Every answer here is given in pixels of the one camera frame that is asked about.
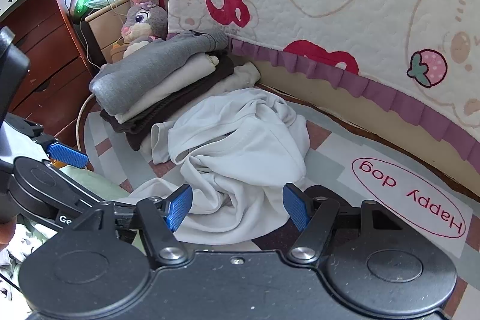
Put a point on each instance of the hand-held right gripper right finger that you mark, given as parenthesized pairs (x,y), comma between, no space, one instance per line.
(296,209)

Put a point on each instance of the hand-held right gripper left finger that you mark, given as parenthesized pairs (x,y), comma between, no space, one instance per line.
(179,209)

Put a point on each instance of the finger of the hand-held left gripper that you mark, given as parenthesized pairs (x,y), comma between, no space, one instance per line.
(67,154)

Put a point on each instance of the white t-shirt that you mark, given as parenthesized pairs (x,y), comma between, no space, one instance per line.
(240,155)

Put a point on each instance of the stack of folded clothes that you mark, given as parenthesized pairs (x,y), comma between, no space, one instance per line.
(157,117)
(243,78)

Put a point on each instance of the person's left hand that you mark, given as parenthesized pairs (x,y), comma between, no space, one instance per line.
(6,235)

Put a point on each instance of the plaid floor mat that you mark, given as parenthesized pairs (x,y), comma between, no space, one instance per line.
(375,162)

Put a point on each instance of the red-brown wooden dresser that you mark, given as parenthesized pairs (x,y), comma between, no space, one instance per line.
(45,54)

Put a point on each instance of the beige bed base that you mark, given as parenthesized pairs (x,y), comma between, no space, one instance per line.
(337,106)

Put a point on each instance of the grey folded garment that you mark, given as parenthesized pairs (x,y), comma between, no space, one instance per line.
(150,72)

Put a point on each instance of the cream folded garment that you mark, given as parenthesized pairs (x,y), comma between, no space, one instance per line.
(176,84)

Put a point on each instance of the beige nightstand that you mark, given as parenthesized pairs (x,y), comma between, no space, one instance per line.
(105,24)

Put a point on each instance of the grey rabbit plush toy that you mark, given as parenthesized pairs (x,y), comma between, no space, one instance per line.
(144,20)

